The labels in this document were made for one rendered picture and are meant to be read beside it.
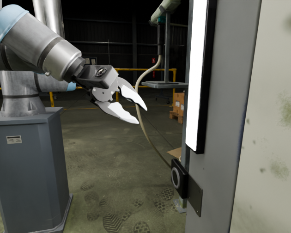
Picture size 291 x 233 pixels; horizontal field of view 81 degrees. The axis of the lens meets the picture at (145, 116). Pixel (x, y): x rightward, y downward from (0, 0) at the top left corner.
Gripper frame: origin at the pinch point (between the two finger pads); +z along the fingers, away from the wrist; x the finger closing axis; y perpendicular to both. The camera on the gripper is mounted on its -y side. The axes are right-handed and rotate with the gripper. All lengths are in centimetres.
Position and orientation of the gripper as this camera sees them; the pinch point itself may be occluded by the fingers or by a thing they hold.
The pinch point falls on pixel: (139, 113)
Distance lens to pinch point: 45.8
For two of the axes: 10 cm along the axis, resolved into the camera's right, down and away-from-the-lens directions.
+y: -3.8, 0.9, 9.2
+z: 7.8, 5.6, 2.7
